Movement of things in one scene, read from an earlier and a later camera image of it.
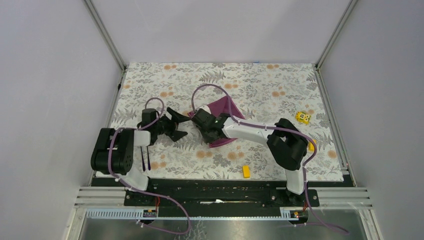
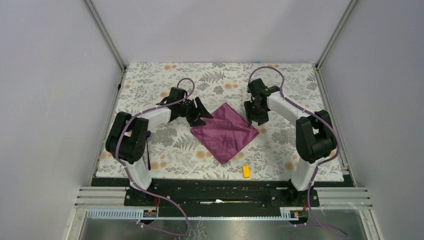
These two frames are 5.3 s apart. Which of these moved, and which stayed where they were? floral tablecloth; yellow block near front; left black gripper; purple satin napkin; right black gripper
Moved: purple satin napkin; left black gripper; right black gripper
Stayed: floral tablecloth; yellow block near front
